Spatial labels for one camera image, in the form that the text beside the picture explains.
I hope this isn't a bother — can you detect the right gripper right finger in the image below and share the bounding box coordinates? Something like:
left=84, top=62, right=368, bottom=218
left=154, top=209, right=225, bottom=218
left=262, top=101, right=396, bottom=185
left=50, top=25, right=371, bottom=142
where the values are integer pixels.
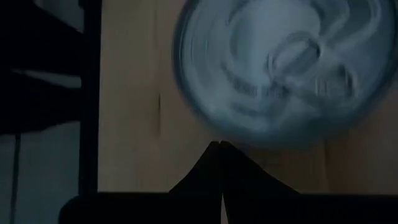
left=220, top=141, right=398, bottom=224

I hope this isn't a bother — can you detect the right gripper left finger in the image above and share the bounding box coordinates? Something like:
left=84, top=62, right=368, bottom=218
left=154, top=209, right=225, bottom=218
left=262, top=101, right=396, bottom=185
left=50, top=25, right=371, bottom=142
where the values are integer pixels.
left=58, top=141, right=222, bottom=224

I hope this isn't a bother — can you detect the blue label tuna can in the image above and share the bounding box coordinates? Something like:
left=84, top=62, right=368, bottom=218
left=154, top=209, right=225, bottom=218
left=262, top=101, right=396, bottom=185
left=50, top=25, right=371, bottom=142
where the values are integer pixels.
left=172, top=0, right=398, bottom=150

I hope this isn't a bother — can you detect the wooden shelf black metal frame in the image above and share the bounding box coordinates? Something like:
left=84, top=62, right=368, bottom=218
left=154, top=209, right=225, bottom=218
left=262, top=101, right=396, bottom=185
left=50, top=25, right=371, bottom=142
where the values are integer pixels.
left=77, top=0, right=398, bottom=195

